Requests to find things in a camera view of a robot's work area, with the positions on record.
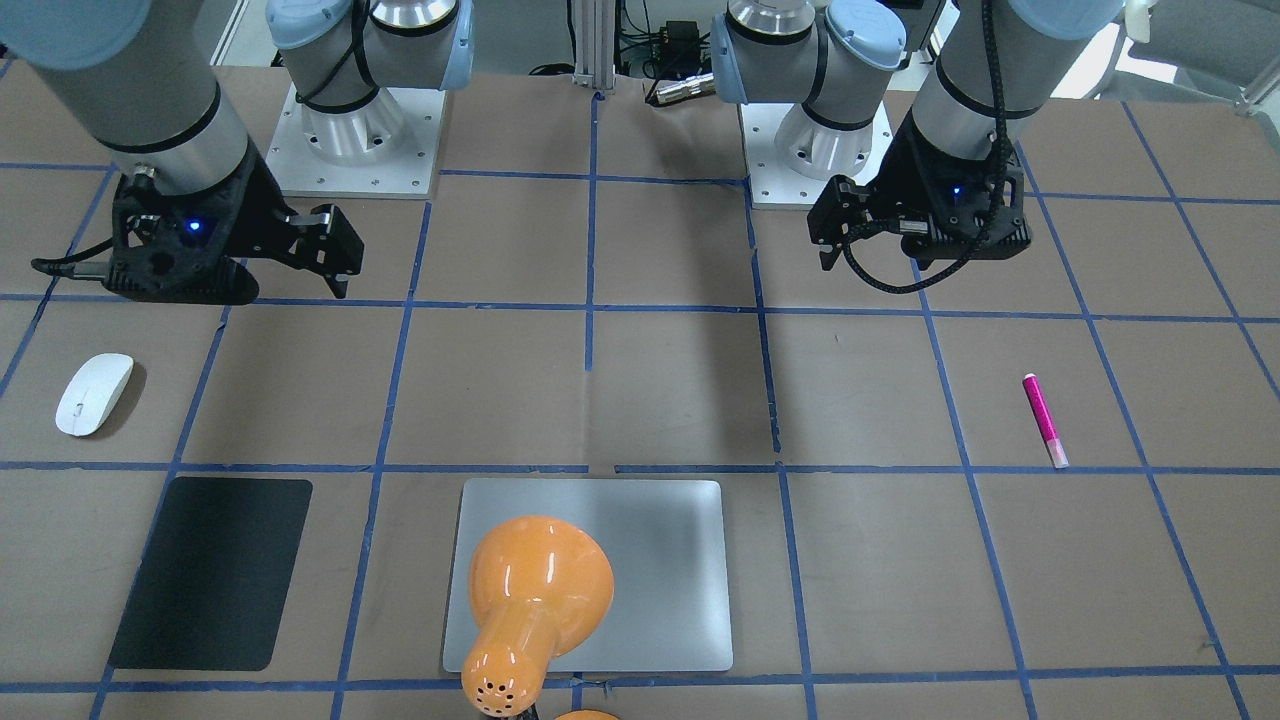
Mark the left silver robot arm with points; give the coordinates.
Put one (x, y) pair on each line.
(997, 68)

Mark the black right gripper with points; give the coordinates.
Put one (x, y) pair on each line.
(262, 205)

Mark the pink pen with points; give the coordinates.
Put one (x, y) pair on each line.
(1046, 426)

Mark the orange desk lamp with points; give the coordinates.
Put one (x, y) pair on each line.
(537, 588)

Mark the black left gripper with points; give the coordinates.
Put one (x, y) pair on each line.
(898, 172)

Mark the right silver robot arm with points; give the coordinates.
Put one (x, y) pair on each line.
(131, 74)

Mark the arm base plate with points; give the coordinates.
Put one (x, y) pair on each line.
(791, 158)
(386, 150)

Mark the black mousepad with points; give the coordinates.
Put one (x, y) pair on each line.
(212, 584)

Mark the silver closed laptop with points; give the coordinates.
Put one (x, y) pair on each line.
(665, 540)

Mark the white computer mouse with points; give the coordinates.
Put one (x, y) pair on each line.
(92, 393)

